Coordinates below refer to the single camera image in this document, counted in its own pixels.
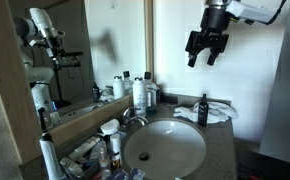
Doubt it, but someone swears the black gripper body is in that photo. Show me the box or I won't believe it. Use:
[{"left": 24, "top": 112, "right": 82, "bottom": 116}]
[{"left": 184, "top": 6, "right": 231, "bottom": 56}]

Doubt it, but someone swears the white towel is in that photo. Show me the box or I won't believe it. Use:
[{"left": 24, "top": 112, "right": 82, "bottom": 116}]
[{"left": 173, "top": 100, "right": 240, "bottom": 125}]

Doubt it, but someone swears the dark brown dropper bottle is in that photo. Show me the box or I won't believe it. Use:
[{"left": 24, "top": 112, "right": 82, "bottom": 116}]
[{"left": 197, "top": 93, "right": 210, "bottom": 128}]

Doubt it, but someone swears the clear bottle with black cap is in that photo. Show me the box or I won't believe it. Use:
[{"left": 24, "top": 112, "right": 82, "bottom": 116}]
[{"left": 143, "top": 71, "right": 160, "bottom": 114}]

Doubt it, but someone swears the tall white bottle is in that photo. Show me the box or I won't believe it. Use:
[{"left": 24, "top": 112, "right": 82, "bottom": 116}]
[{"left": 132, "top": 76, "right": 148, "bottom": 118}]

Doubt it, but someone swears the grey flat panel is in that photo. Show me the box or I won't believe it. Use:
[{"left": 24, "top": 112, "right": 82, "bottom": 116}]
[{"left": 258, "top": 0, "right": 290, "bottom": 168}]

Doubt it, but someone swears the chrome faucet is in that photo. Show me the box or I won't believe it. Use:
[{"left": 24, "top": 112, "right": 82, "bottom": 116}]
[{"left": 120, "top": 106, "right": 150, "bottom": 128}]

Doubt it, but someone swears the white round sink basin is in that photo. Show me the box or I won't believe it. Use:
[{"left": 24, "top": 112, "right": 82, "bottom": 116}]
[{"left": 122, "top": 119, "right": 207, "bottom": 180}]

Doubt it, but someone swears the white round jar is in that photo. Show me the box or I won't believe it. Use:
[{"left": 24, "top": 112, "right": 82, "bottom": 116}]
[{"left": 100, "top": 118, "right": 121, "bottom": 136}]

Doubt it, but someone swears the small white bottle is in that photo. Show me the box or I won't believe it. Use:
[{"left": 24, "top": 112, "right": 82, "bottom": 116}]
[{"left": 109, "top": 133, "right": 123, "bottom": 170}]

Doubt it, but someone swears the wood-framed mirror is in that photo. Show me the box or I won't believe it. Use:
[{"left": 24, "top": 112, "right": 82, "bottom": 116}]
[{"left": 0, "top": 0, "right": 155, "bottom": 166}]

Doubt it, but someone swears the small clear bottle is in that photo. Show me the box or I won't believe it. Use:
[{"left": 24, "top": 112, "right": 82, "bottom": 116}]
[{"left": 98, "top": 141, "right": 111, "bottom": 172}]

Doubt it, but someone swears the white cosmetic tube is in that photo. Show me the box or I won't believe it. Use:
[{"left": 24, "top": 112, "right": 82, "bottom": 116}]
[{"left": 68, "top": 135, "right": 101, "bottom": 163}]

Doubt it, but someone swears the grey squeezed tube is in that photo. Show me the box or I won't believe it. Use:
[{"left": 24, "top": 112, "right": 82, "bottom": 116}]
[{"left": 59, "top": 157, "right": 85, "bottom": 180}]

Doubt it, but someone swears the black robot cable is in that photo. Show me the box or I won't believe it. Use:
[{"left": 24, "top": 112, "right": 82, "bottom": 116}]
[{"left": 264, "top": 0, "right": 288, "bottom": 26}]

